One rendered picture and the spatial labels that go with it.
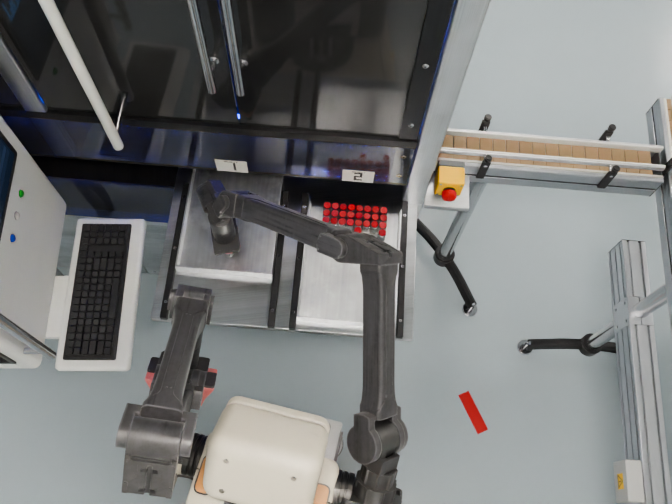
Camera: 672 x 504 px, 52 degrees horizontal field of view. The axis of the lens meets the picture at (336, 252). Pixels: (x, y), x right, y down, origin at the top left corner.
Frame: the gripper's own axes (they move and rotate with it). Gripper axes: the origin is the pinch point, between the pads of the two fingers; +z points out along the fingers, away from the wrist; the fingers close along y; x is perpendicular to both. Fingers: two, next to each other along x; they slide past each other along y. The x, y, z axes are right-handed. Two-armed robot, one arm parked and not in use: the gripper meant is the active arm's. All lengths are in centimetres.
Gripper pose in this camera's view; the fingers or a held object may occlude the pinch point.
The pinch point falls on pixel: (228, 248)
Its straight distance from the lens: 186.5
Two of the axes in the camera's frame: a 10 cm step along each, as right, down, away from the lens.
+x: -9.8, 1.5, -1.0
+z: -0.4, 3.9, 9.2
